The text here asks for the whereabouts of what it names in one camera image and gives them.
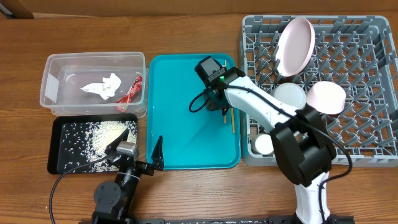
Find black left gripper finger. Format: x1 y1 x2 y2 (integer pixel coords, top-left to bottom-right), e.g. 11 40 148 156
104 129 129 154
151 136 164 170

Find red wrapper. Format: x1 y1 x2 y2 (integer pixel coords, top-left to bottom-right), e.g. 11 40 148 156
115 73 143 113

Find white napkin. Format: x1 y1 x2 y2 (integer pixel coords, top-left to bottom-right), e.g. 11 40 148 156
81 73 121 100

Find white cup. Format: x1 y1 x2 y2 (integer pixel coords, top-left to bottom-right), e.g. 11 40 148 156
251 134 274 156

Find grey bowl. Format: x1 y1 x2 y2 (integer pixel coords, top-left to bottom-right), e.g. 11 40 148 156
271 83 306 109

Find large white plate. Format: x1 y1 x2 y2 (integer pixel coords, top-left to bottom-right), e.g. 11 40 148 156
275 17 315 77

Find small white plate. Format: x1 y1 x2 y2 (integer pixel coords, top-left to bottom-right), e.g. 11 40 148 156
306 81 346 114

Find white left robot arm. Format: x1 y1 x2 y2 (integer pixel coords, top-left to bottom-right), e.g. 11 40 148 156
91 130 164 223

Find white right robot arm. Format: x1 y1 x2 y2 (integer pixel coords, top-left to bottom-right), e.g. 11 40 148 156
198 67 336 223

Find scattered rice grains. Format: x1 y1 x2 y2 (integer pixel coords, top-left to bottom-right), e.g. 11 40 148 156
57 121 137 173

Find black tray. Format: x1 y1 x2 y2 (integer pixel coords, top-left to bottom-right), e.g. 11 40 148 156
47 114 137 174

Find teal plastic tray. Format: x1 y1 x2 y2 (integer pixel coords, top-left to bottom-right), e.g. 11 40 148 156
146 54 241 170

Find clear plastic bin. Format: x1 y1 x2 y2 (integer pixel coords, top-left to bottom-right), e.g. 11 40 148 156
40 52 149 118

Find grey dish rack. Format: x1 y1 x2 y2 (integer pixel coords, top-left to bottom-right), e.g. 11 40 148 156
239 15 397 167

